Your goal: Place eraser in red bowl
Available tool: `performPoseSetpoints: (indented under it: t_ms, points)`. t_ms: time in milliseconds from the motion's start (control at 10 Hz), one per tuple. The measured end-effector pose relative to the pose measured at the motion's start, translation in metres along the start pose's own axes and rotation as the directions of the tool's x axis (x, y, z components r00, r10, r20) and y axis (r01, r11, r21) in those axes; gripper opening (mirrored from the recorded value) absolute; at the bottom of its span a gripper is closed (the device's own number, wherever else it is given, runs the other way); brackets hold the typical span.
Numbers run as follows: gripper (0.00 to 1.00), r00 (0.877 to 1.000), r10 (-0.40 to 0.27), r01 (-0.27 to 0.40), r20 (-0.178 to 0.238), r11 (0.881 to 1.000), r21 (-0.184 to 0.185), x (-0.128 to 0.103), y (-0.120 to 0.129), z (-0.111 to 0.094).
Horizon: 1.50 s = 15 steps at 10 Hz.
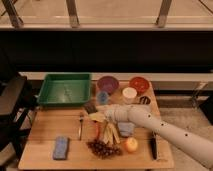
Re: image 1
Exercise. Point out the yellow eraser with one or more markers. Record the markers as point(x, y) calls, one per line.
point(99, 117)

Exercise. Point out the purple bowl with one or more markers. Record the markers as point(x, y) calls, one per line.
point(108, 84)

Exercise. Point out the white cup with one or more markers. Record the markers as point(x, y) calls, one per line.
point(129, 94)

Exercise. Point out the yellow red apple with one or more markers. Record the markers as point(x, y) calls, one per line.
point(131, 144)

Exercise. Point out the black chair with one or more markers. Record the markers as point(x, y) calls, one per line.
point(15, 102)

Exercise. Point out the red bowl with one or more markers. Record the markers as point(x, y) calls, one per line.
point(140, 84)

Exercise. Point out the orange carrot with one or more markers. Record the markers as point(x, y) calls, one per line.
point(97, 130)

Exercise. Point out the bunch of dark grapes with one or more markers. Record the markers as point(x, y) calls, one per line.
point(102, 150)

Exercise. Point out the green plastic tray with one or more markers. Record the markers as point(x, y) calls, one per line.
point(65, 90)

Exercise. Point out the blue plastic cup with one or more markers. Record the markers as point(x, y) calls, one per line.
point(102, 97)

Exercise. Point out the metal fork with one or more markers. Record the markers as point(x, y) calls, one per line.
point(81, 119)

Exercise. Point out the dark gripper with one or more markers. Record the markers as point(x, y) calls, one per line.
point(90, 108)

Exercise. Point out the small dark metal cup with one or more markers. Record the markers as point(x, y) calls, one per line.
point(145, 100)

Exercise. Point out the blue sponge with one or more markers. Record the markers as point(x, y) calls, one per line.
point(60, 148)

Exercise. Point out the black handled knife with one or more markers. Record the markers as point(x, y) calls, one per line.
point(153, 144)

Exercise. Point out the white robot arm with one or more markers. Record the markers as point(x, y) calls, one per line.
point(197, 147)

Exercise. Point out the blue folded cloth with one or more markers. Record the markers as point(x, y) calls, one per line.
point(126, 129)

